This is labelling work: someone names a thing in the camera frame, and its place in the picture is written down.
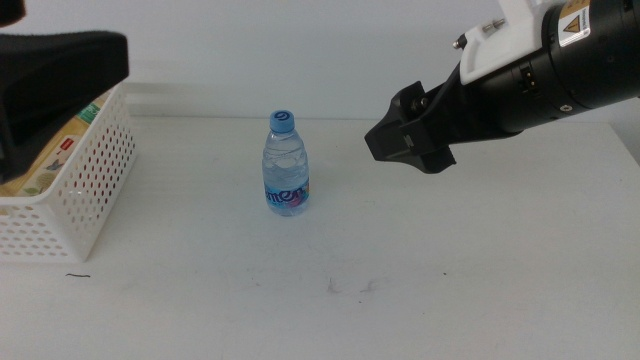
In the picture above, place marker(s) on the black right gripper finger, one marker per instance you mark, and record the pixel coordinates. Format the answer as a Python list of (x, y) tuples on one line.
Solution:
[(392, 142), (437, 160)]

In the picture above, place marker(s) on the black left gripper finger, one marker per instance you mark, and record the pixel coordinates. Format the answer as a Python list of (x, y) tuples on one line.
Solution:
[(9, 10), (45, 85)]

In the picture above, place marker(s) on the clear water bottle blue cap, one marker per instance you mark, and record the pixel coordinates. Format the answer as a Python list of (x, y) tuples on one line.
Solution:
[(285, 165)]

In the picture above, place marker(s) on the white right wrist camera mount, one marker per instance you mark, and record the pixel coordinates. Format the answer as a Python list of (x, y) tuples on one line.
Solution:
[(500, 45)]

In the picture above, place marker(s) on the white perforated plastic basket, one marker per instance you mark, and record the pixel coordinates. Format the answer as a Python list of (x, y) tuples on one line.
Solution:
[(100, 200)]

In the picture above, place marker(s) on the thin black thread scrap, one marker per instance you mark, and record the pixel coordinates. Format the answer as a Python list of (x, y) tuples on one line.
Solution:
[(77, 275)]

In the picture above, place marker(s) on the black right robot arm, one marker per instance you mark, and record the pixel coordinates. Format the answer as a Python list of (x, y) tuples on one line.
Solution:
[(605, 55)]

